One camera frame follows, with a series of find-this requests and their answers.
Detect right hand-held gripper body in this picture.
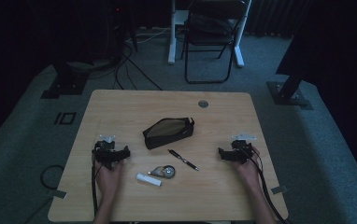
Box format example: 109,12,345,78
229,133,257,165

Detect black pencil case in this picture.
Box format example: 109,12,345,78
142,117,196,150

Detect white desk leg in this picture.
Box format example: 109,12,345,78
233,0,253,68
167,0,179,65

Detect black stand with base plate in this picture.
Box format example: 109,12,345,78
266,69,314,111
40,61,91,100

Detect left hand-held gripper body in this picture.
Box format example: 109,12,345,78
92,133,122,171

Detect black folding chair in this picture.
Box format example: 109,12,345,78
183,0,248,85

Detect grey correction tape dispenser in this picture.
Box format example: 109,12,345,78
147,164,177,180

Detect person's left hand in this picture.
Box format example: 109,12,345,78
94,159,125,201

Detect black floor cables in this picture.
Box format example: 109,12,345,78
112,43,164,91

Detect grey tape piece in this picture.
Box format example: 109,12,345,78
270,185,289,196
46,189,68,200

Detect person's right hand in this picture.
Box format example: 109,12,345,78
233,147,262,189

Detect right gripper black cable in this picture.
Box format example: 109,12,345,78
238,143,290,224

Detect black looped floor cable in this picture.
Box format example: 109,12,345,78
39,164,65,191

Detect white floor cable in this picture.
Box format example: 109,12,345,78
125,26,172,44

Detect black pen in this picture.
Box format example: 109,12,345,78
167,148,200,172

